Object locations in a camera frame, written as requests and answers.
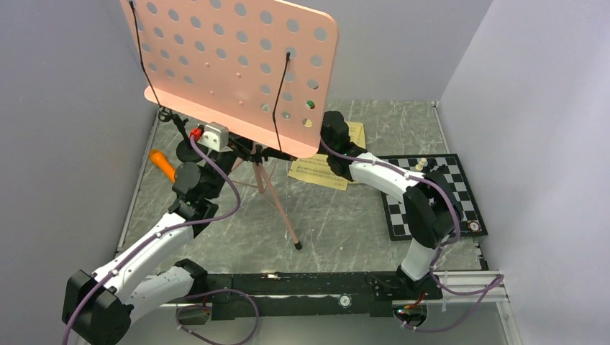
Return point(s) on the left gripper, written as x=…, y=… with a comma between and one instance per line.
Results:
x=241, y=146

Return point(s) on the yellow sheet music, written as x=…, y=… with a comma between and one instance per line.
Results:
x=315, y=169

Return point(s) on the pink music stand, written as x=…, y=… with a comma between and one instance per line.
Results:
x=248, y=65

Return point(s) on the orange toy microphone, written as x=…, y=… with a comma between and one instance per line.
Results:
x=159, y=160

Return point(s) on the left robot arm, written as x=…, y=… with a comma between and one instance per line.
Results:
x=101, y=306

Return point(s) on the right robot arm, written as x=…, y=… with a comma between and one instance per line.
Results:
x=432, y=212

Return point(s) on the white chess piece upper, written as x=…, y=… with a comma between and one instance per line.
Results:
x=421, y=166

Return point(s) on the black white chessboard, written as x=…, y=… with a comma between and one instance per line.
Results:
x=395, y=212

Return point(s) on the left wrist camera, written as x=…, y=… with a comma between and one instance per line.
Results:
x=214, y=136

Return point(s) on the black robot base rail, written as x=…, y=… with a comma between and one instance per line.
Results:
x=376, y=294

